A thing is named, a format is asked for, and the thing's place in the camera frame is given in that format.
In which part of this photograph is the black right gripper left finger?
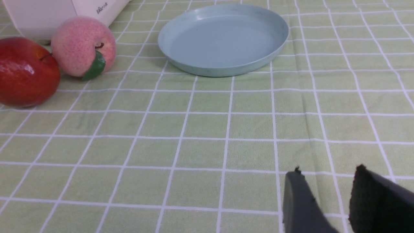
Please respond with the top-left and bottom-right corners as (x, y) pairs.
(282, 167), (338, 233)

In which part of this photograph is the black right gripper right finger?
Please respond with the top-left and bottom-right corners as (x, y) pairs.
(349, 165), (414, 233)

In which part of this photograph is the green checkered tablecloth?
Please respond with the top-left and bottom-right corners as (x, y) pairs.
(0, 0), (414, 233)

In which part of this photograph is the light blue plate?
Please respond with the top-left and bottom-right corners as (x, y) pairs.
(157, 4), (290, 77)

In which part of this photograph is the pink peach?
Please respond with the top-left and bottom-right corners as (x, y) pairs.
(51, 16), (116, 81)

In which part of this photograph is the red apple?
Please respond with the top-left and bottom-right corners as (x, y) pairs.
(0, 37), (61, 108)

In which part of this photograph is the white toaster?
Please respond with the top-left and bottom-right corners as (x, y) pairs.
(2, 0), (130, 40)

